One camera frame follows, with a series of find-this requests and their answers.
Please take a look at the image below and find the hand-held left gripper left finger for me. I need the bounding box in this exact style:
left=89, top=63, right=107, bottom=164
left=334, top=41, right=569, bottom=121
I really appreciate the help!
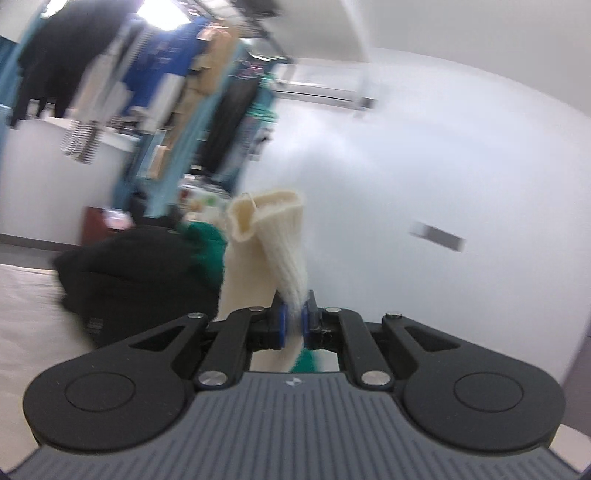
left=122, top=295, right=288, bottom=391

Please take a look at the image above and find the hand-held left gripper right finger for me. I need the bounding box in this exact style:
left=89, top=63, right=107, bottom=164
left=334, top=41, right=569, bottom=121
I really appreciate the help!
left=301, top=291, right=467, bottom=392

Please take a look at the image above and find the cream knit sweater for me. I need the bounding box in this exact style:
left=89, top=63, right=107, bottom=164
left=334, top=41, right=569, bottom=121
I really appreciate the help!
left=215, top=189, right=324, bottom=374

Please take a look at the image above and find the row of hanging clothes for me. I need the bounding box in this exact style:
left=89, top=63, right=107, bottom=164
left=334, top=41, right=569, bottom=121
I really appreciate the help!
left=0, top=0, right=283, bottom=222

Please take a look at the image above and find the black garment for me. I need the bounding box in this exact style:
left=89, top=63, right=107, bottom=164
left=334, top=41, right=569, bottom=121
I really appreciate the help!
left=53, top=228, right=223, bottom=350

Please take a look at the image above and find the brown cabinet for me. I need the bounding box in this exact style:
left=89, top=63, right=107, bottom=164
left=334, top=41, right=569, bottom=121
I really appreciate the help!
left=82, top=206, right=136, bottom=246

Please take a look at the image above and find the grey bed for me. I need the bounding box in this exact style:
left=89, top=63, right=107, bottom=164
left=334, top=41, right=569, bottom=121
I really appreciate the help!
left=0, top=263, right=345, bottom=472

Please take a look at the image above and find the long wall switch panel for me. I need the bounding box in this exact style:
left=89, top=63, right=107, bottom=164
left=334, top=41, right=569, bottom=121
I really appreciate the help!
left=409, top=222, right=466, bottom=253

